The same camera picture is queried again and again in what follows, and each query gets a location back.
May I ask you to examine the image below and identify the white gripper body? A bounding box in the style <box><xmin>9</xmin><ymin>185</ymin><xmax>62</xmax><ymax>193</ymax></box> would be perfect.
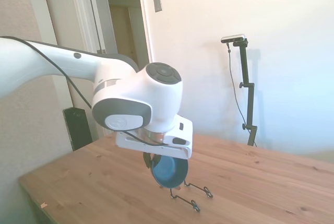
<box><xmin>115</xmin><ymin>114</ymin><xmax>194</xmax><ymax>160</ymax></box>

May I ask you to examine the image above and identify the dark blue bowl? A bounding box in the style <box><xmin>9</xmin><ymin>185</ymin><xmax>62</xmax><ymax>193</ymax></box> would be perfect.
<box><xmin>150</xmin><ymin>155</ymin><xmax>189</xmax><ymax>190</ymax></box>

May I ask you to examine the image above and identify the black tower box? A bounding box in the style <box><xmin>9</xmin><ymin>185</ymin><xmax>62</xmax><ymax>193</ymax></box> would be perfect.
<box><xmin>63</xmin><ymin>107</ymin><xmax>93</xmax><ymax>152</ymax></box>

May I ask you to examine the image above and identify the black wire dish rack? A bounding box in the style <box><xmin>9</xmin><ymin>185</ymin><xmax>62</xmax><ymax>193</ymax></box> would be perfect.
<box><xmin>159</xmin><ymin>178</ymin><xmax>213</xmax><ymax>213</ymax></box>

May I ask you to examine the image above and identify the black camera stand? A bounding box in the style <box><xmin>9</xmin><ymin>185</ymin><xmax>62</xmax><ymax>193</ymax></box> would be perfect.
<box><xmin>231</xmin><ymin>39</ymin><xmax>258</xmax><ymax>147</ymax></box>

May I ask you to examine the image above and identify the grey stereo camera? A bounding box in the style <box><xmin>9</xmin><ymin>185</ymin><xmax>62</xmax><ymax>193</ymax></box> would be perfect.
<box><xmin>221</xmin><ymin>33</ymin><xmax>247</xmax><ymax>44</ymax></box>

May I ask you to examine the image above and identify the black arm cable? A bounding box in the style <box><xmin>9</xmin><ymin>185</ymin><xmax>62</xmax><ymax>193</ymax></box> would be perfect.
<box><xmin>14</xmin><ymin>37</ymin><xmax>173</xmax><ymax>148</ymax></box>

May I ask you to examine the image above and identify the white door frame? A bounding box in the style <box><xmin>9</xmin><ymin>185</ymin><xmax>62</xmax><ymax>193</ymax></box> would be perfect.
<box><xmin>67</xmin><ymin>0</ymin><xmax>155</xmax><ymax>63</ymax></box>

